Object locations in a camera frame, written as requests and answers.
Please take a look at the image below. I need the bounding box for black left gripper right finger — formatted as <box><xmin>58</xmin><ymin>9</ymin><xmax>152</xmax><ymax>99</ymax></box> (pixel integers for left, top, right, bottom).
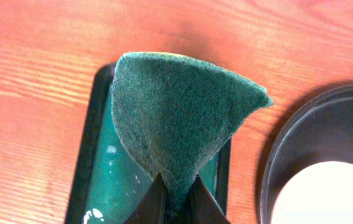
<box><xmin>188</xmin><ymin>175</ymin><xmax>230</xmax><ymax>224</ymax></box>

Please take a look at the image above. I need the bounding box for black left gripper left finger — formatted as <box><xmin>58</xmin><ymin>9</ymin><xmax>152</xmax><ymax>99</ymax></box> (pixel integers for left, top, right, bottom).
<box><xmin>123</xmin><ymin>173</ymin><xmax>167</xmax><ymax>224</ymax></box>

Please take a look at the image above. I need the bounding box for green scouring sponge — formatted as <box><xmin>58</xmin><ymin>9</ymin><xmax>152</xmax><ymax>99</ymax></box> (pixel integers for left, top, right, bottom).
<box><xmin>111</xmin><ymin>52</ymin><xmax>273</xmax><ymax>214</ymax></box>

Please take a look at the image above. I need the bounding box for black rectangular tray green liquid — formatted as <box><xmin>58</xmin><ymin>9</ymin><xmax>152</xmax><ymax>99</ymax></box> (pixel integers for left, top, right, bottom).
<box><xmin>65</xmin><ymin>63</ymin><xmax>231</xmax><ymax>223</ymax></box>

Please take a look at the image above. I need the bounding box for round black serving tray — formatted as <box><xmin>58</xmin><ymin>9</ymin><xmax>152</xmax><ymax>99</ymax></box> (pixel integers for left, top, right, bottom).
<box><xmin>257</xmin><ymin>85</ymin><xmax>353</xmax><ymax>224</ymax></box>

